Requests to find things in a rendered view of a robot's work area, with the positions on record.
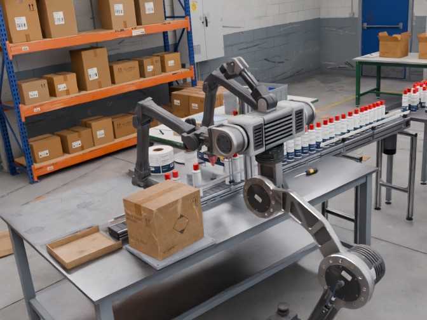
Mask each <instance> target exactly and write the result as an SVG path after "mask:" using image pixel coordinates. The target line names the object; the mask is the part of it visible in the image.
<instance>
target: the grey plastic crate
mask: <svg viewBox="0 0 427 320"><path fill-rule="evenodd" d="M259 84H260V85H261V86H262V85H264V86H265V87H266V88H267V89H268V88H276V89H273V90H269V89H268V90H269V92H270V93H272V94H274V95H275V96H276V98H277V101H278V102H280V101H282V100H288V98H287V97H288V96H287V88H288V85H287V84H275V83H259ZM223 97H224V110H225V114H229V115H233V110H235V111H237V103H236V96H235V95H234V94H232V93H231V92H230V91H228V92H225V93H223Z"/></svg>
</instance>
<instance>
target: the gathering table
mask: <svg viewBox="0 0 427 320"><path fill-rule="evenodd" d="M397 110H400V112H399V113H397V114H394V116H395V115H398V114H401V113H402V101H401V102H398V103H394V104H392V105H389V106H387V107H385V111H388V112H389V113H392V112H394V111H397ZM407 117H411V119H410V120H411V121H415V122H420V123H424V137H423V158H422V168H421V181H422V182H421V183H420V184H421V185H426V183H425V181H426V176H427V114H425V110H421V109H420V106H419V111H417V112H416V113H410V112H409V113H408V114H407ZM392 174H393V155H387V167H386V183H391V184H392ZM391 190H392V189H389V188H387V187H386V202H385V203H386V204H391V202H390V200H391Z"/></svg>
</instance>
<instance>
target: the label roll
mask: <svg viewBox="0 0 427 320"><path fill-rule="evenodd" d="M149 163H150V167H151V174H152V175H161V174H165V173H169V172H171V171H173V170H174V169H175V164H174V158H173V148H172V147H171V146H168V145H157V146H153V147H149Z"/></svg>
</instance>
